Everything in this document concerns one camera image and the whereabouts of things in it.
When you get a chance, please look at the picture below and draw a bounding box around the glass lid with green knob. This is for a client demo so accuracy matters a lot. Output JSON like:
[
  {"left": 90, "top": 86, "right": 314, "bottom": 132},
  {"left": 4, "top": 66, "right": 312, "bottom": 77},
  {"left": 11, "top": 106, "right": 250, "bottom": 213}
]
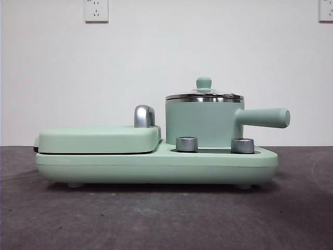
[{"left": 165, "top": 77, "right": 245, "bottom": 101}]

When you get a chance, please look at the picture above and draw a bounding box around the mint green steamer pot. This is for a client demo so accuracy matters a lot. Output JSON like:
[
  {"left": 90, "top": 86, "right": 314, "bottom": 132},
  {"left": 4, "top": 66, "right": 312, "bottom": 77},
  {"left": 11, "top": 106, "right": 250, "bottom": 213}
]
[{"left": 165, "top": 97, "right": 291, "bottom": 147}]

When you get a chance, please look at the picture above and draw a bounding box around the silver control knob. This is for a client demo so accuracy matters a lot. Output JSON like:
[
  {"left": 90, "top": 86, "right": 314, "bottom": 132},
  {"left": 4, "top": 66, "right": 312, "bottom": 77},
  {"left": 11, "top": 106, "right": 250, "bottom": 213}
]
[
  {"left": 175, "top": 135, "right": 198, "bottom": 152},
  {"left": 230, "top": 137, "right": 255, "bottom": 154}
]

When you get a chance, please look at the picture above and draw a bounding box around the white wall socket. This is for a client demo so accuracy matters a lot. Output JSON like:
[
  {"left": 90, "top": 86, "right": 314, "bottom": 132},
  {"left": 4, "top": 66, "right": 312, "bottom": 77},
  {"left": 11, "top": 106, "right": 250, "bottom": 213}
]
[
  {"left": 83, "top": 0, "right": 109, "bottom": 22},
  {"left": 318, "top": 0, "right": 333, "bottom": 22}
]

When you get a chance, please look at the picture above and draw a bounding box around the mint green breakfast machine base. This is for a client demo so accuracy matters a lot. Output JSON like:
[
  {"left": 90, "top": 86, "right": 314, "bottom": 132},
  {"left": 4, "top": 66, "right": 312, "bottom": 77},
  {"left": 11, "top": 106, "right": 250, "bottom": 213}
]
[{"left": 35, "top": 139, "right": 278, "bottom": 189}]

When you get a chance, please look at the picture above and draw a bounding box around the mint green hinged griddle cover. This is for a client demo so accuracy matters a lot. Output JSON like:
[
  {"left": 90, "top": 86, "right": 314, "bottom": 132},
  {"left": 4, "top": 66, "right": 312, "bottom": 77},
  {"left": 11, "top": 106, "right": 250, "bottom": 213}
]
[{"left": 33, "top": 124, "right": 162, "bottom": 155}]

